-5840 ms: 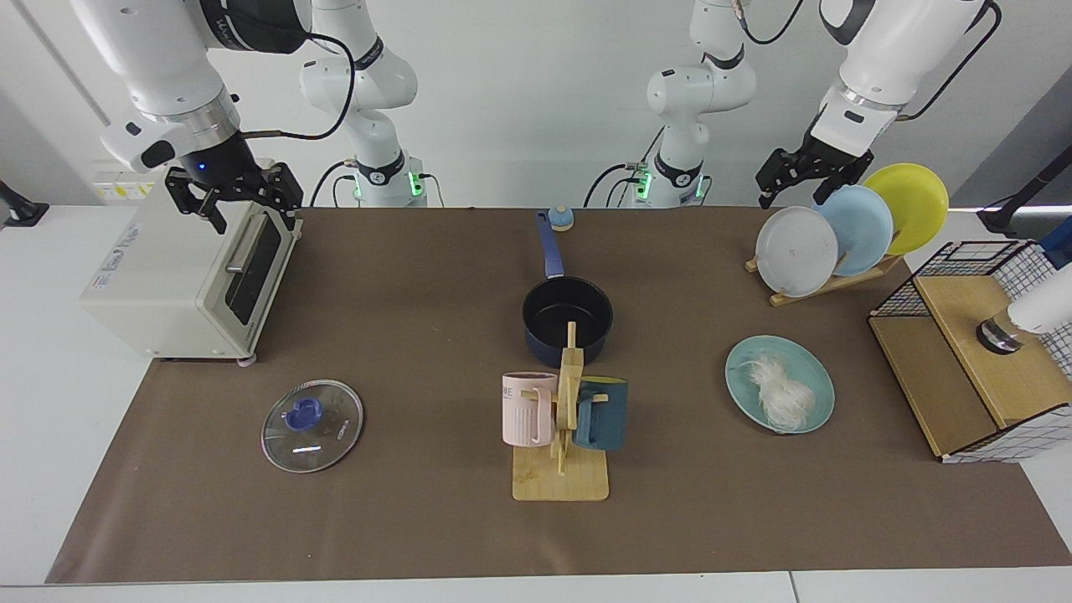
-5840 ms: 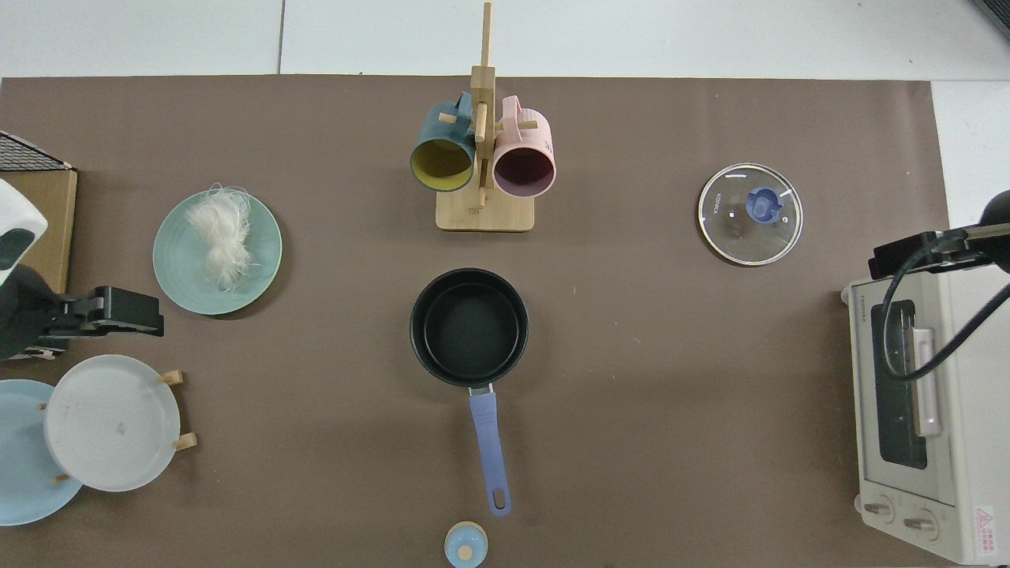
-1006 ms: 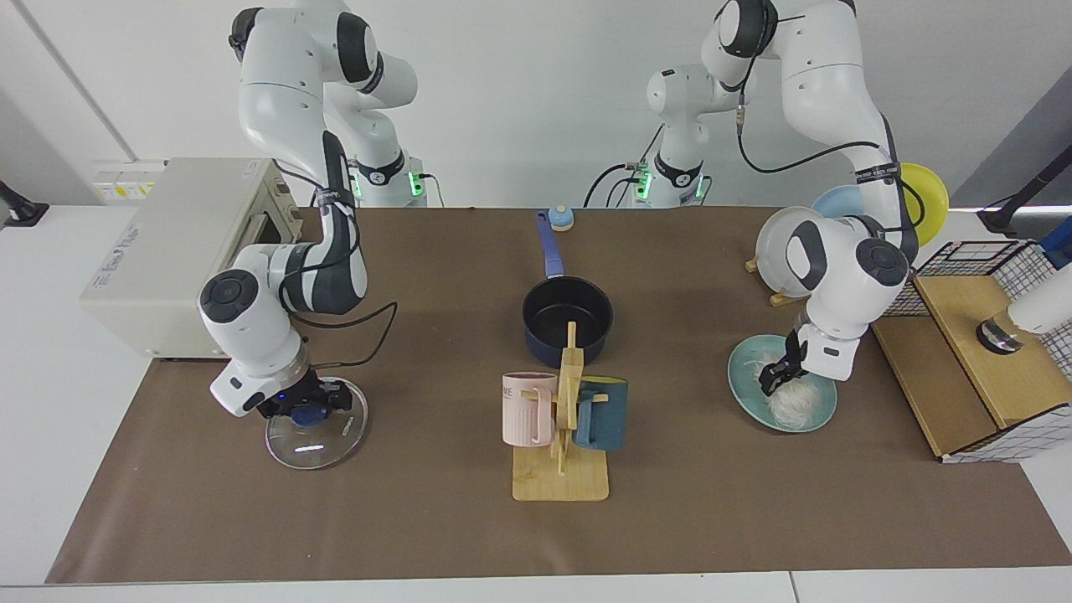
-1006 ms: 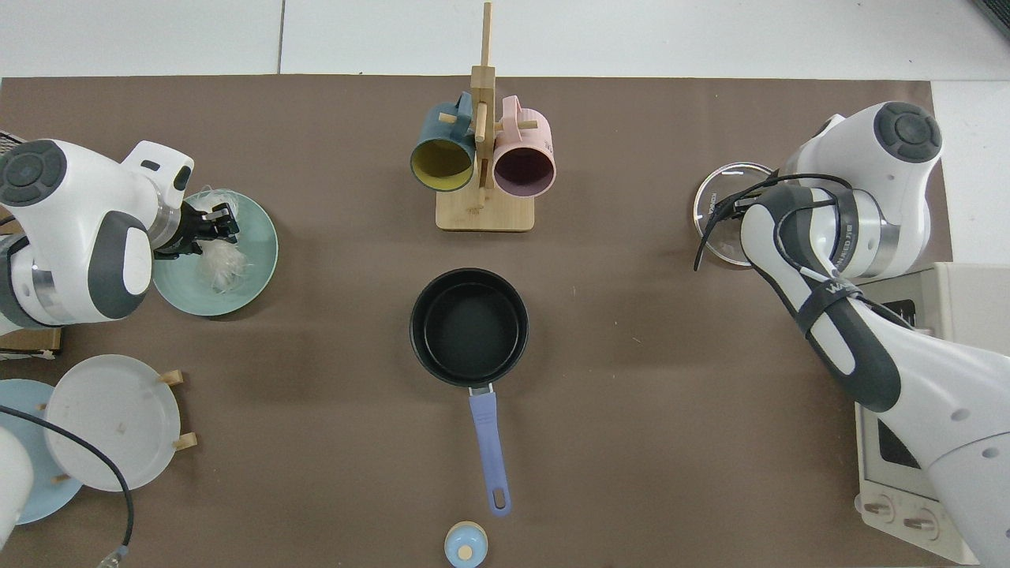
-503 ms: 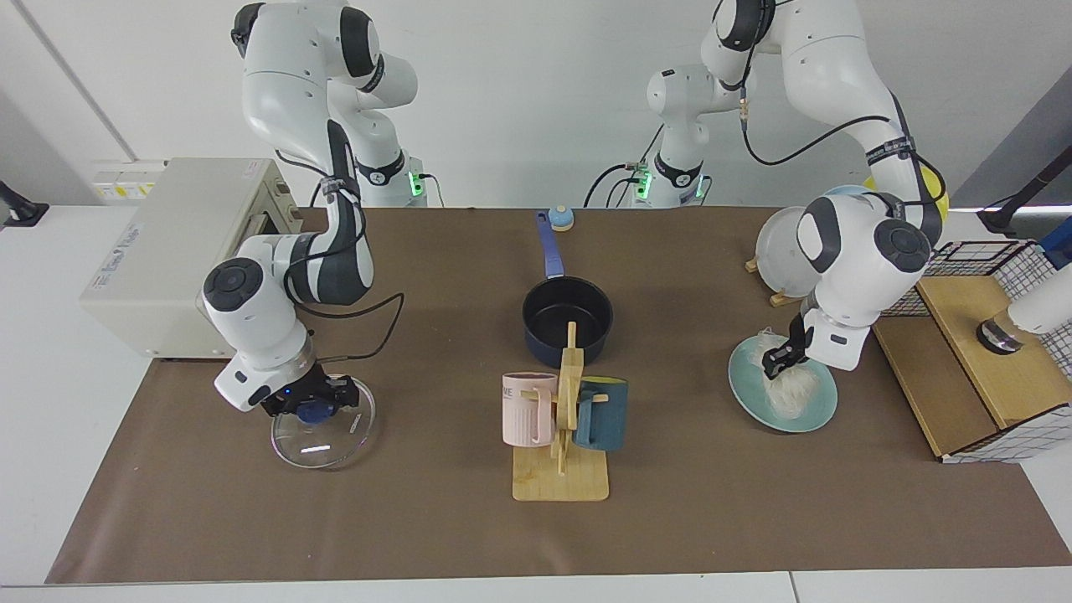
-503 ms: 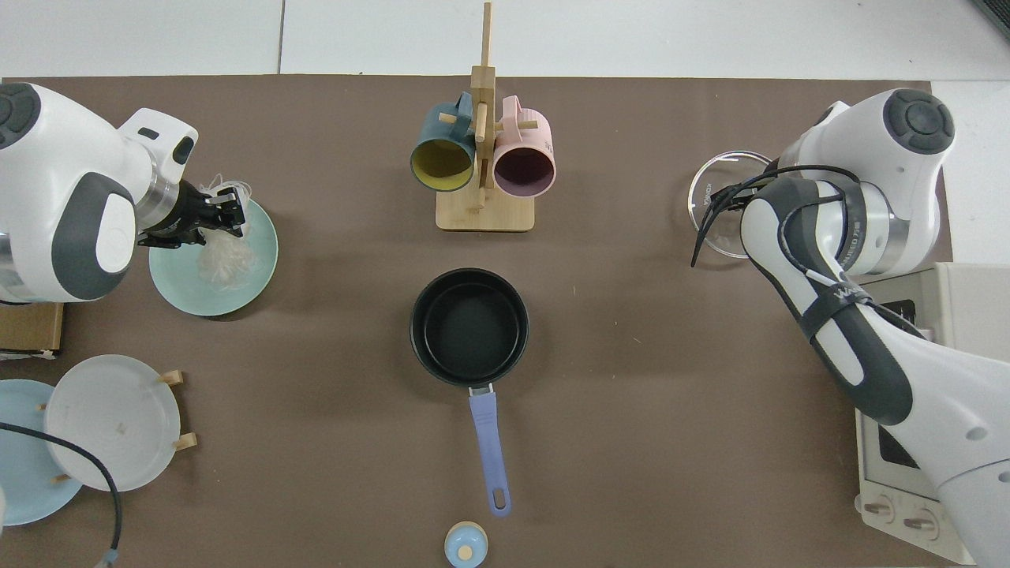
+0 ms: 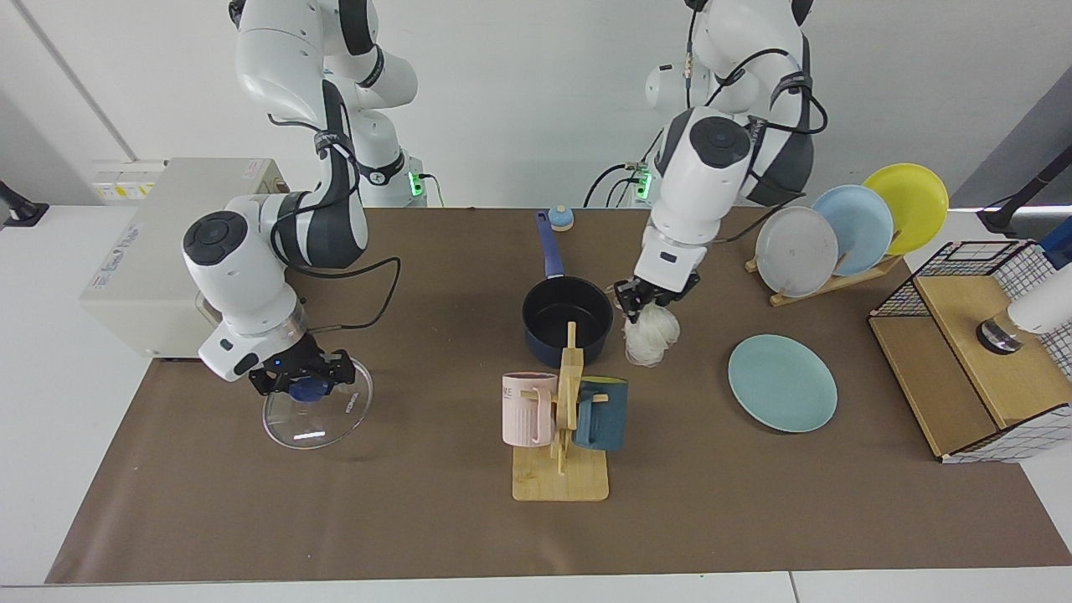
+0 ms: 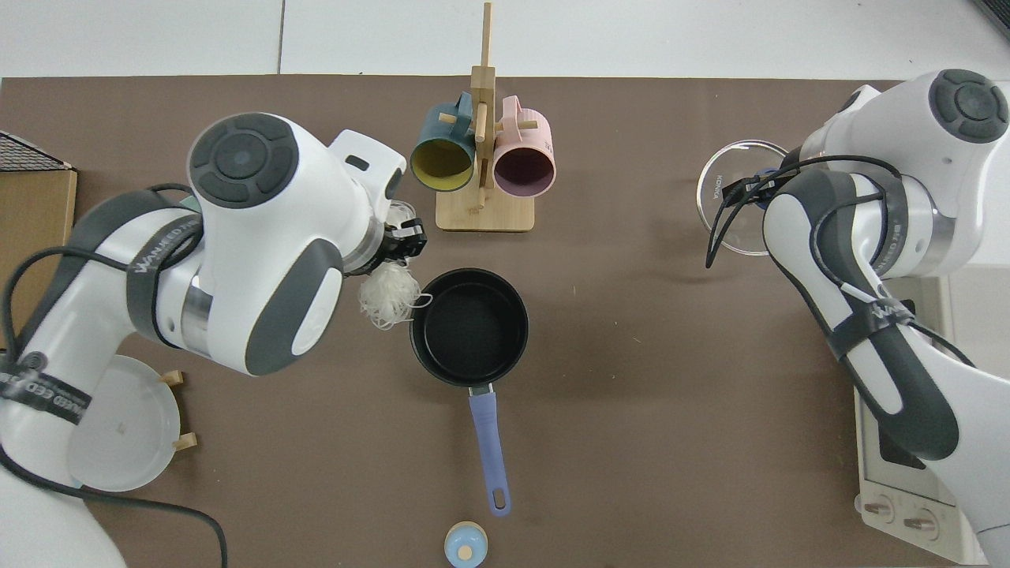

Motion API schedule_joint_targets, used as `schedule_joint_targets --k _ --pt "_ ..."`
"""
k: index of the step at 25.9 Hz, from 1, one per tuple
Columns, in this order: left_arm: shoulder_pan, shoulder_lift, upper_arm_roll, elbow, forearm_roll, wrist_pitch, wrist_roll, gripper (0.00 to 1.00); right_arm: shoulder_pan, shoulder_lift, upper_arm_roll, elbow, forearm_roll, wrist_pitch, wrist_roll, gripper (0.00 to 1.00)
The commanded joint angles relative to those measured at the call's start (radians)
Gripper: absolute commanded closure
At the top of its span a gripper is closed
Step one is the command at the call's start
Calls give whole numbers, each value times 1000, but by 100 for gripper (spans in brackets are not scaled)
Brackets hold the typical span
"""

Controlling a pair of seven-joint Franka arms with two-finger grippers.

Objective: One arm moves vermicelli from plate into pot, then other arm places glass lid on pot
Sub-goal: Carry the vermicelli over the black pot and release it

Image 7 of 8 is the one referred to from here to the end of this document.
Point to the black stand pole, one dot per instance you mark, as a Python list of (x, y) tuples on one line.
[(1026, 197)]

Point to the grey white plate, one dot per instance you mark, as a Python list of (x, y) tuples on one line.
[(796, 251)]

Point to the brown table cloth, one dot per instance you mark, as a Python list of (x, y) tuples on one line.
[(335, 519)]

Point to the pink ribbed mug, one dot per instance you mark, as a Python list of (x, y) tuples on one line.
[(523, 414)]

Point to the yellow plate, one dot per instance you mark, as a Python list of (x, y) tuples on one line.
[(913, 201)]

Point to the glass lid with blue knob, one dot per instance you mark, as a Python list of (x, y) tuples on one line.
[(318, 427)]

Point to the dark teal mug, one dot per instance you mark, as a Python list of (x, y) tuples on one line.
[(605, 419)]

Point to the teal green plate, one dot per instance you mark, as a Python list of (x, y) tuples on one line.
[(783, 385)]

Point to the white cylinder with dark cap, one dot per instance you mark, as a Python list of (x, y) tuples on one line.
[(1038, 310)]

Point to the white vermicelli bundle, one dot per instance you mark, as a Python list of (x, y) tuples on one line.
[(649, 343)]

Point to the small blue round thing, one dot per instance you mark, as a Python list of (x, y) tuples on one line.
[(561, 219)]

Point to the wooden plate rack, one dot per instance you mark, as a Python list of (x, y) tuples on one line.
[(837, 285)]

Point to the black clamp base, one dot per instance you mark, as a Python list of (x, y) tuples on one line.
[(21, 209)]

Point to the wooden cup stand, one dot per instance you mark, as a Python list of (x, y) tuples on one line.
[(561, 481)]

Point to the pale toaster oven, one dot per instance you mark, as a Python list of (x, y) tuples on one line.
[(167, 234)]

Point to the blue object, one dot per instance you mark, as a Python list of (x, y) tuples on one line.
[(1059, 243)]

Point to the light blue plate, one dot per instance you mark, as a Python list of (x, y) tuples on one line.
[(863, 226)]

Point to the white wall socket panel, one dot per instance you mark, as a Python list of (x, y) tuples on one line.
[(126, 180)]

